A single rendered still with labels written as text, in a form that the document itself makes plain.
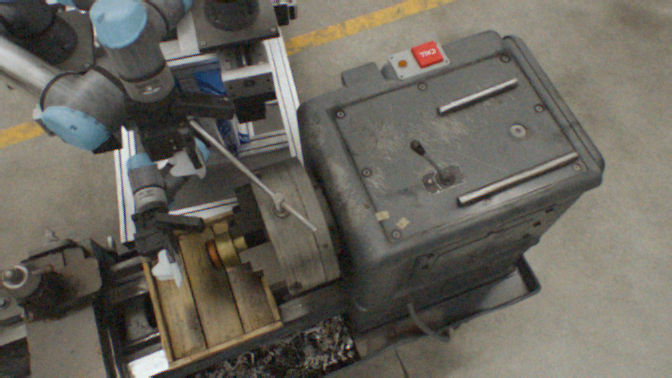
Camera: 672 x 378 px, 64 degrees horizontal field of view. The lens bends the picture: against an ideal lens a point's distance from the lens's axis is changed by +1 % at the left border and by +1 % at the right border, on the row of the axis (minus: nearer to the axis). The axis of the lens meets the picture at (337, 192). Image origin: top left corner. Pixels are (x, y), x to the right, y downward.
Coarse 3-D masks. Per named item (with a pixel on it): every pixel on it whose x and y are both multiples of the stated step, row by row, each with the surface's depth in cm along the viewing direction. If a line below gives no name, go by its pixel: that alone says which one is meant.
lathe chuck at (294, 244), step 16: (272, 176) 119; (288, 176) 119; (256, 192) 116; (288, 192) 116; (272, 208) 114; (272, 224) 113; (288, 224) 114; (272, 240) 113; (288, 240) 114; (304, 240) 114; (288, 256) 114; (304, 256) 115; (288, 272) 116; (304, 272) 118; (320, 272) 119; (304, 288) 123
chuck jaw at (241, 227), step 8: (256, 176) 123; (248, 184) 123; (240, 192) 120; (248, 192) 121; (240, 200) 121; (248, 200) 121; (232, 208) 125; (240, 208) 122; (248, 208) 122; (256, 208) 123; (240, 216) 122; (248, 216) 123; (256, 216) 124; (232, 224) 124; (240, 224) 123; (248, 224) 124; (256, 224) 124; (264, 224) 125; (232, 232) 124; (240, 232) 124; (248, 232) 125
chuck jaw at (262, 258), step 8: (256, 248) 125; (264, 248) 124; (272, 248) 124; (240, 256) 124; (248, 256) 124; (256, 256) 123; (264, 256) 123; (272, 256) 123; (248, 264) 124; (256, 264) 122; (264, 264) 122; (272, 264) 122; (256, 272) 122; (264, 272) 121; (272, 272) 121; (280, 272) 121; (272, 280) 120; (280, 280) 120; (272, 288) 121; (280, 288) 123; (288, 288) 121; (296, 288) 122
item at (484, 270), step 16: (528, 240) 150; (336, 256) 149; (496, 256) 148; (512, 256) 156; (448, 272) 146; (464, 272) 146; (480, 272) 160; (496, 272) 174; (416, 288) 144; (432, 288) 157; (448, 288) 163; (464, 288) 175; (352, 304) 147; (384, 304) 151; (400, 304) 160; (416, 304) 170; (432, 304) 175; (352, 320) 165; (368, 320) 160; (384, 320) 171
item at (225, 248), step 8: (224, 232) 126; (208, 240) 126; (216, 240) 124; (224, 240) 124; (232, 240) 124; (240, 240) 125; (208, 248) 124; (216, 248) 124; (224, 248) 123; (232, 248) 123; (240, 248) 125; (248, 248) 125; (208, 256) 123; (216, 256) 123; (224, 256) 123; (232, 256) 124; (216, 264) 124; (224, 264) 125; (232, 264) 125; (240, 264) 126
